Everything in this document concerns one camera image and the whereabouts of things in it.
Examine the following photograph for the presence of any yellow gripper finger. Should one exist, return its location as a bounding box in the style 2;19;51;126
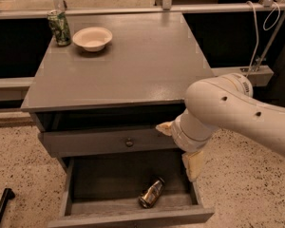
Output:
181;150;203;182
156;122;172;137

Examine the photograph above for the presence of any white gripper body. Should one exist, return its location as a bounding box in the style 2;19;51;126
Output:
171;110;219;153

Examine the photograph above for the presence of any orange soda can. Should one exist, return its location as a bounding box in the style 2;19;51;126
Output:
139;177;165;208

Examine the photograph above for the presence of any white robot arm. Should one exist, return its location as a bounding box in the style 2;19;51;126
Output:
156;73;285;182

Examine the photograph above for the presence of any grey open middle drawer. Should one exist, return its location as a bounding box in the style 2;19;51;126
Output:
48;149;214;228

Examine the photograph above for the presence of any grey upper drawer with knob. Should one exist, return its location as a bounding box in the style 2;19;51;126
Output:
39;127;176;158

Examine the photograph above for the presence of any green soda can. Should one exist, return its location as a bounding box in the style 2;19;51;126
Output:
47;10;71;47

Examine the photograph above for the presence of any grey wooden cabinet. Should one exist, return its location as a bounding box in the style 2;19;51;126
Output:
19;11;217;173

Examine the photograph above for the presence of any white paper bowl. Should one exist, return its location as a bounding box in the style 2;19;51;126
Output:
72;28;113;52

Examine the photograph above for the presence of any black bar on floor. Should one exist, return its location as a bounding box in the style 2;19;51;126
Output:
0;188;15;223

